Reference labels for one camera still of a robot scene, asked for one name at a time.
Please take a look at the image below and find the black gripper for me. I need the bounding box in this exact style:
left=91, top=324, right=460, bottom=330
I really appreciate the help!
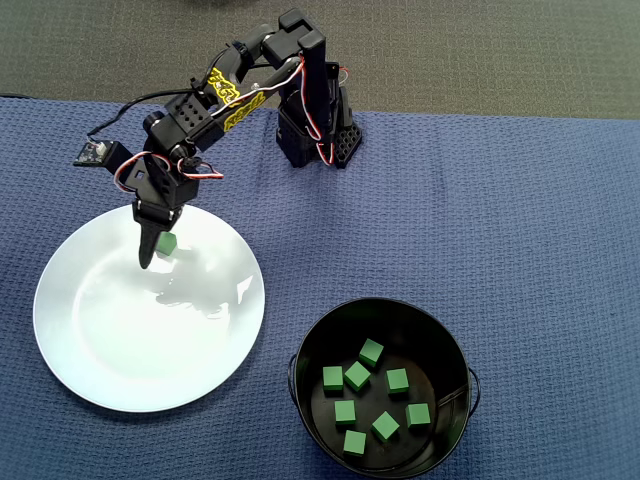
left=128, top=152, right=201, bottom=270

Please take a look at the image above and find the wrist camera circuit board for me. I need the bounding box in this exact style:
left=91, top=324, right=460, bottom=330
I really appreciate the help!
left=73, top=141, right=109, bottom=167

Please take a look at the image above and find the green cube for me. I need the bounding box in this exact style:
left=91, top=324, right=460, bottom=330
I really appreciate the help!
left=342, top=429, right=367, bottom=457
left=334, top=399, right=357, bottom=426
left=357, top=338, right=385, bottom=369
left=343, top=360, right=373, bottom=392
left=322, top=365, right=345, bottom=392
left=404, top=402, right=432, bottom=429
left=370, top=410, right=401, bottom=443
left=385, top=368, right=410, bottom=395
left=155, top=232, right=179, bottom=259

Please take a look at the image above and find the white round plate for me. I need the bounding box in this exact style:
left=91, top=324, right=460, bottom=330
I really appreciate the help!
left=32, top=202, right=267, bottom=414

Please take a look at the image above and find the red white servo wire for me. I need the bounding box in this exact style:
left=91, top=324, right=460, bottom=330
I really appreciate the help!
left=113, top=152, right=225, bottom=194

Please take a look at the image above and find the black camera cable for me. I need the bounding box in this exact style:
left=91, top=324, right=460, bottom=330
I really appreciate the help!
left=88, top=84, right=201, bottom=144

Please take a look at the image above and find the blue woven cloth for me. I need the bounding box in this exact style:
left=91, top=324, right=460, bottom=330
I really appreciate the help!
left=0, top=94, right=640, bottom=480

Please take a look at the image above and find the black round bowl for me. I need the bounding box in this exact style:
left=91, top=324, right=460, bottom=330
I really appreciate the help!
left=287, top=297, right=481, bottom=480

